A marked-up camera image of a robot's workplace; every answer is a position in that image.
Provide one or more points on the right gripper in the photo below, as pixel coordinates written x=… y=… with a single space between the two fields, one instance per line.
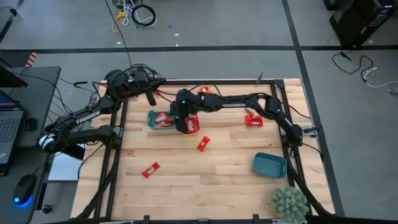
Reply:
x=186 y=107

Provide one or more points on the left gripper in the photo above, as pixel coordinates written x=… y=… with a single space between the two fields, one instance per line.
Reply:
x=127 y=84

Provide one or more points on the orange Reese's packet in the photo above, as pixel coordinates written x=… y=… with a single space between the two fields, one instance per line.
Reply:
x=206 y=89
x=166 y=124
x=161 y=117

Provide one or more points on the green plastic bin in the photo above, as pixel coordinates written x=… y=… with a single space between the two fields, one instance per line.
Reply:
x=150 y=119

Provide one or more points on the red KitKat bar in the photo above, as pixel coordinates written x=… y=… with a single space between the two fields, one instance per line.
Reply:
x=150 y=170
x=203 y=143
x=254 y=120

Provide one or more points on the blue-grey plastic bin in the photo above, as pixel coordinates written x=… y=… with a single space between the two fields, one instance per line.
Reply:
x=269 y=165

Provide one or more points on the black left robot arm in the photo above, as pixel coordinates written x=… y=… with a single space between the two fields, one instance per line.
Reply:
x=87 y=117

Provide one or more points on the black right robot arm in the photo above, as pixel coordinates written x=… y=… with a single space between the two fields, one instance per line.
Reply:
x=230 y=102

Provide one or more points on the small red candy packet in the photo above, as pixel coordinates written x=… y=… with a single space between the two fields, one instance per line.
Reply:
x=157 y=92

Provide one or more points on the red and white candy packet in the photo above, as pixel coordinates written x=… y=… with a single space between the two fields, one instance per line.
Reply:
x=249 y=110

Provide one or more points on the black desk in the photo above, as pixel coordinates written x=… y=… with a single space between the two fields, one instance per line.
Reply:
x=40 y=93

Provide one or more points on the white board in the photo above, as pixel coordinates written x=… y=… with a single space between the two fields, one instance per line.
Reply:
x=63 y=169

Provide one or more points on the orange black striped object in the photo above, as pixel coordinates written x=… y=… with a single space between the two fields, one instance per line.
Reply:
x=31 y=59

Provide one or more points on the small black puck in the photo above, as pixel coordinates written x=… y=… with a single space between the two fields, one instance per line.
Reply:
x=31 y=124

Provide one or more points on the green artificial plant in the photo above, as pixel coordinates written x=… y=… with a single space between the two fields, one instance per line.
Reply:
x=289 y=203

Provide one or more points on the black tilted screen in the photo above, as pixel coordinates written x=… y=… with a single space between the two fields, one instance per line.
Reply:
x=11 y=79

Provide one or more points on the grey laptop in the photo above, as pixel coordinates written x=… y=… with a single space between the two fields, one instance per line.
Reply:
x=9 y=130

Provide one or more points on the black stand bar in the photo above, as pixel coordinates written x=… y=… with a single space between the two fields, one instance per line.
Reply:
x=12 y=12

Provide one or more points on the black round knob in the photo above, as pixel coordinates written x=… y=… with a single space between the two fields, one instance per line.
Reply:
x=46 y=209

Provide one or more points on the black computer mouse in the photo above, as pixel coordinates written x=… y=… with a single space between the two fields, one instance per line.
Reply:
x=24 y=189

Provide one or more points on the black equipment case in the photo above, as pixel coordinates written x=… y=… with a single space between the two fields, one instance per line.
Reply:
x=357 y=21

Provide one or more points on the small grey object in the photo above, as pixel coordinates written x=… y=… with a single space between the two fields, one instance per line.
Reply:
x=394 y=91

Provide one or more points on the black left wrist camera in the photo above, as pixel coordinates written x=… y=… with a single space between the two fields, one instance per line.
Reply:
x=151 y=98

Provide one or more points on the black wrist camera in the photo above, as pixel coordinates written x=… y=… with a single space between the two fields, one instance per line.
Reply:
x=180 y=124
x=151 y=98

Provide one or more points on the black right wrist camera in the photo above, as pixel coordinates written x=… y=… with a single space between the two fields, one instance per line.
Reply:
x=180 y=124

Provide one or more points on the black aluminium rig frame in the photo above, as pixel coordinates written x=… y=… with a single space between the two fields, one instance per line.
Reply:
x=217 y=82

